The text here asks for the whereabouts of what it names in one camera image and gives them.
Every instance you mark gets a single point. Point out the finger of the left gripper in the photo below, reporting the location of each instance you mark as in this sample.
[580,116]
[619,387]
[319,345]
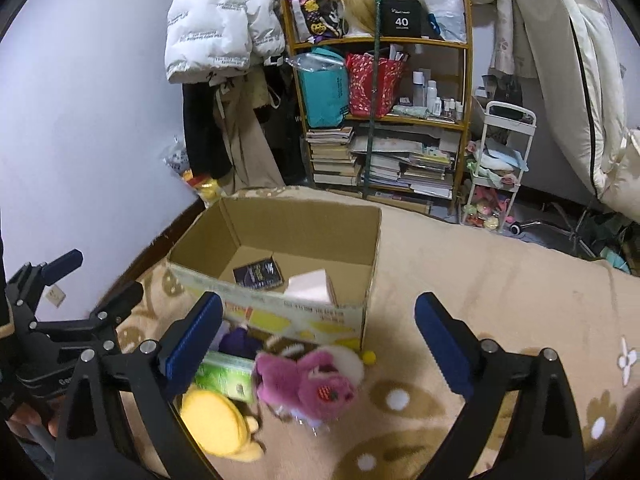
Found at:
[59,268]
[119,305]

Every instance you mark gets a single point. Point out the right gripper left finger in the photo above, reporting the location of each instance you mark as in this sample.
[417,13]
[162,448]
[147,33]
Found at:
[94,438]

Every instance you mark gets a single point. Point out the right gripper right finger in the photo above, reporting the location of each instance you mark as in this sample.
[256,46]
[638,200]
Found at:
[543,440]

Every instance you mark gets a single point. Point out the yellow plush toy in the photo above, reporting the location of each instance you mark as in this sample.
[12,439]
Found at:
[219,427]

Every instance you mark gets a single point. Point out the purple white plush doll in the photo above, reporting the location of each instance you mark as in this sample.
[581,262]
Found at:
[236,341]

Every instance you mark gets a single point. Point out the green tissue pack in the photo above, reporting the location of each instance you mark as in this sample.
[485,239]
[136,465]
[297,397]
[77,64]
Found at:
[230,376]

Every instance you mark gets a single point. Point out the black Face tissue pack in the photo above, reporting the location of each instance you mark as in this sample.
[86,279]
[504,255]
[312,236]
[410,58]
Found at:
[259,275]

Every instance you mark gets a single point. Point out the pink swirl roll cushion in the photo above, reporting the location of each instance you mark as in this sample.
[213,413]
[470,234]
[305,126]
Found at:
[315,286]

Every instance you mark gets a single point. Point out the pink plush toy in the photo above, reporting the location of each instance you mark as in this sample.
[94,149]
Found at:
[318,387]

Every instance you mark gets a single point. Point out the person left hand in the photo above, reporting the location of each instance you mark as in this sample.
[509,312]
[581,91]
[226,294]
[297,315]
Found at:
[25,416]

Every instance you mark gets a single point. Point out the plastic bag with toys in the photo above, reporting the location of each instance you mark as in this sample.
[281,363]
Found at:
[176,159]

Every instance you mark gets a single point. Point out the cardboard box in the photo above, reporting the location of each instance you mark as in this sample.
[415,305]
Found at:
[301,236]

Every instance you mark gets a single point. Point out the beige trench coat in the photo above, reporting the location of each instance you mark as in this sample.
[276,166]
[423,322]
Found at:
[245,143]

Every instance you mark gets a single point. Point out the stack of books left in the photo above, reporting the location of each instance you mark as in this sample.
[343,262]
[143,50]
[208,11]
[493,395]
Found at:
[331,158]

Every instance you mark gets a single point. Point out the stack of books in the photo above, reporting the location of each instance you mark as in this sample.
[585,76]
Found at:
[331,158]
[408,159]

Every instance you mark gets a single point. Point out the white rolling cart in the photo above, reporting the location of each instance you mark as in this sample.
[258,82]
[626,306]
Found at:
[497,162]

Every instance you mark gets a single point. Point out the stack of books right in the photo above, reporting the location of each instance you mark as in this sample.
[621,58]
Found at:
[408,159]

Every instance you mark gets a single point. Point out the white puffer jacket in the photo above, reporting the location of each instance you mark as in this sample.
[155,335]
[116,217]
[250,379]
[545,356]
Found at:
[213,40]

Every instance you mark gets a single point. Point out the teal bag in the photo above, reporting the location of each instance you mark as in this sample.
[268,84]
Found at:
[323,79]

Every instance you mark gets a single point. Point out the wooden bookshelf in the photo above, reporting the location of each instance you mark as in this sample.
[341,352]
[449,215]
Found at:
[463,78]

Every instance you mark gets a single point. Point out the red gift bag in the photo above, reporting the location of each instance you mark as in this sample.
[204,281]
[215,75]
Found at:
[367,85]

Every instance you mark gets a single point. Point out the green pole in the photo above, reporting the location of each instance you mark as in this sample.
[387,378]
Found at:
[373,100]

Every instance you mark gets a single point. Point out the purple anime print bag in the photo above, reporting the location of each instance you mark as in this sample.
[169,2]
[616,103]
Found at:
[316,20]

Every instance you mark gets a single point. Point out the blonde wig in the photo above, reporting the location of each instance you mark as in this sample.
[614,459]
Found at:
[359,17]

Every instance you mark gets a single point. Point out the cream folded mattress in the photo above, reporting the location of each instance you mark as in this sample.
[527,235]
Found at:
[580,79]

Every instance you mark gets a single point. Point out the black box number 40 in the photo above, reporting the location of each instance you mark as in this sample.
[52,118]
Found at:
[401,18]

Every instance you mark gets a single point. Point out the wall socket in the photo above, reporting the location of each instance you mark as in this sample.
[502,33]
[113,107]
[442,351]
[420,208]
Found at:
[55,295]

